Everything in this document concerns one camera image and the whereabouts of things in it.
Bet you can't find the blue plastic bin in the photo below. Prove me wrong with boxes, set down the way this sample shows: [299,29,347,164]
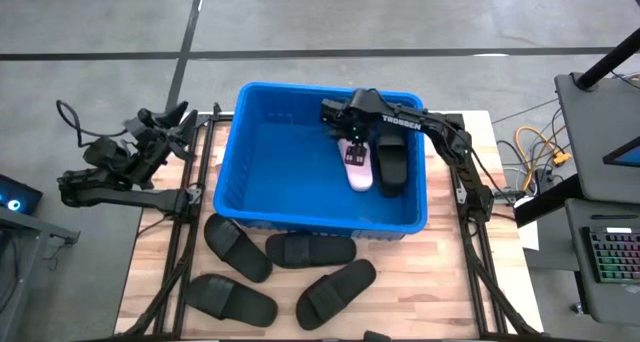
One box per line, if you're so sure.
[213,80,430,241]

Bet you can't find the black slide sandal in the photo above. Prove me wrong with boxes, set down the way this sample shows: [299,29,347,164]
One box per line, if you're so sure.
[294,258,378,332]
[373,131,409,199]
[264,231,358,269]
[183,273,279,328]
[203,213,274,284]

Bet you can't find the grey desk with pole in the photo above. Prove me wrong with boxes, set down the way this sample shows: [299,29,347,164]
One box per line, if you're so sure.
[553,71,640,206]

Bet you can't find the white paper sheet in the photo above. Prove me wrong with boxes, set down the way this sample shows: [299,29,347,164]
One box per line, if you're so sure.
[517,220,541,252]

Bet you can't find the black angled bar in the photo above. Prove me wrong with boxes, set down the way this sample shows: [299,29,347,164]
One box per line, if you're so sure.
[514,186,584,229]

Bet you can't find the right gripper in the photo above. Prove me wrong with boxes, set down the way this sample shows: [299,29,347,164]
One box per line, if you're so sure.
[321,88,384,166]

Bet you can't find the yellow cable with plug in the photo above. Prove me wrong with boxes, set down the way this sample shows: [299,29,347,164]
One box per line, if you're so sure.
[514,125,572,191]

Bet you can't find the black computer tower blue lights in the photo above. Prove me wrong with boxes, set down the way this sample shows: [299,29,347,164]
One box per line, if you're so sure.
[0,174,44,217]

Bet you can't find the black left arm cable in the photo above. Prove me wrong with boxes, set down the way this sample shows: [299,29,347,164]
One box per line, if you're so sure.
[55,99,129,148]

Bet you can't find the grey side desk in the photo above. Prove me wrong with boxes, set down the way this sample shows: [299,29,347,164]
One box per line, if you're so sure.
[0,205,81,342]

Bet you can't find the backlit black keyboard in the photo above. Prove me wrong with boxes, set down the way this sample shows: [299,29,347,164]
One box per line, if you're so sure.
[581,225,640,284]

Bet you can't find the grey keyboard desk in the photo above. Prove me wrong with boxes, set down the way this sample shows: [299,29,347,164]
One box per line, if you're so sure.
[563,197,640,327]

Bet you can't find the pink slide sandal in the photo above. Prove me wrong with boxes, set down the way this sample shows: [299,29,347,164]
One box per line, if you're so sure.
[338,137,375,192]

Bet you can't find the black floor cable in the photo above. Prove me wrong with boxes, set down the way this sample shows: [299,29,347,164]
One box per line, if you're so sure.
[494,99,569,183]

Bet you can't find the black aluminium table frame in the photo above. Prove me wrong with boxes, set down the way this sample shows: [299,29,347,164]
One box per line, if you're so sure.
[117,101,544,342]

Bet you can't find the black tablet screen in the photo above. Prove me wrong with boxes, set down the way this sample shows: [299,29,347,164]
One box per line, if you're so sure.
[602,135,640,169]

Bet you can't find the black camera pole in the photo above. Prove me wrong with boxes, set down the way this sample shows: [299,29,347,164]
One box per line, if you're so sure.
[573,26,640,91]

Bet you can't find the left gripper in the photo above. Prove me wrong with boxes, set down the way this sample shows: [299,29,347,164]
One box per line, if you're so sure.
[122,100,199,183]

